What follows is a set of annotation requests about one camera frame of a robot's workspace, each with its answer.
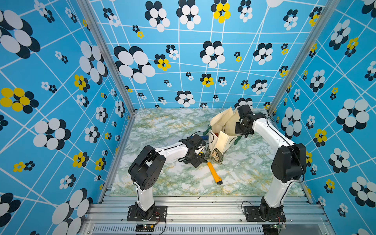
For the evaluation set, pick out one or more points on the cream tote bag green handles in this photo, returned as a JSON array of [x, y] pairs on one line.
[[224, 124]]

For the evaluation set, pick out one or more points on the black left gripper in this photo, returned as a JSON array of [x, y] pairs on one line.
[[196, 161]]

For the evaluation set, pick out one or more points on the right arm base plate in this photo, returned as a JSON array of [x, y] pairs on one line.
[[255, 214]]

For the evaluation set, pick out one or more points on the aluminium frame rail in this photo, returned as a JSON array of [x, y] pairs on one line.
[[205, 215]]

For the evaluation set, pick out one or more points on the blue utility knife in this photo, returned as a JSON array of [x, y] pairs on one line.
[[205, 136]]

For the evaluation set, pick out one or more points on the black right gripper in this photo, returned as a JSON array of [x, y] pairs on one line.
[[237, 131]]

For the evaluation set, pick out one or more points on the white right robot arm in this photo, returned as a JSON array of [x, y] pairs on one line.
[[288, 166]]

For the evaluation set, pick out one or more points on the left circuit board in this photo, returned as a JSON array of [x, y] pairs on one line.
[[144, 229]]

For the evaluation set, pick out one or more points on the orange utility knife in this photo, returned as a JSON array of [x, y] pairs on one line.
[[216, 177]]

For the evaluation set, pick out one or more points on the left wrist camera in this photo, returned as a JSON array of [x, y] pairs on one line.
[[194, 142]]

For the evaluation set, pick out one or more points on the circuit board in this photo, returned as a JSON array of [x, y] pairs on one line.
[[273, 229], [144, 229]]

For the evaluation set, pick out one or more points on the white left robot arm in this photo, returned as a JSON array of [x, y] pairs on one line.
[[147, 167]]

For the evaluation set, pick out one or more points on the right circuit board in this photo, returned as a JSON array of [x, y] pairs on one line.
[[273, 229]]

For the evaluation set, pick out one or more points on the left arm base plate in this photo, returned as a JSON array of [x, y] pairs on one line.
[[154, 214]]

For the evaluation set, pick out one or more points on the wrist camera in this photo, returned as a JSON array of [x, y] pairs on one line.
[[244, 111], [194, 142]]

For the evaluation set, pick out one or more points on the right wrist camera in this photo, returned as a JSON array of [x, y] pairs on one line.
[[244, 111]]

